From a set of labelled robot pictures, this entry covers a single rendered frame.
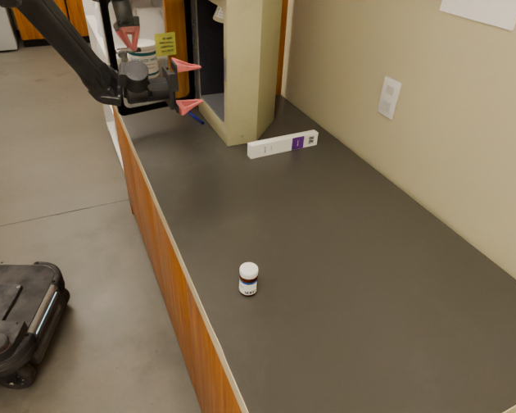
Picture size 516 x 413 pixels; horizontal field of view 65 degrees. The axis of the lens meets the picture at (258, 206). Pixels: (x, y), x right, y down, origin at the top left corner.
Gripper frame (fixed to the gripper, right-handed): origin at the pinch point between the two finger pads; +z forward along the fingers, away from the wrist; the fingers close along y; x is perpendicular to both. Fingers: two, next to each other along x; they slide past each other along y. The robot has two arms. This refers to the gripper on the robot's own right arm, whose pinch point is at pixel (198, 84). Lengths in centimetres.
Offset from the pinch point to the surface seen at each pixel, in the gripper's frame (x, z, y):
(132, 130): 32.4, -16.5, -26.3
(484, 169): -53, 56, -9
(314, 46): 30, 55, -2
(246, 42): 9.5, 18.4, 7.5
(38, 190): 158, -71, -119
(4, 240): 110, -89, -119
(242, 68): 9.5, 16.9, -0.2
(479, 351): -84, 29, -27
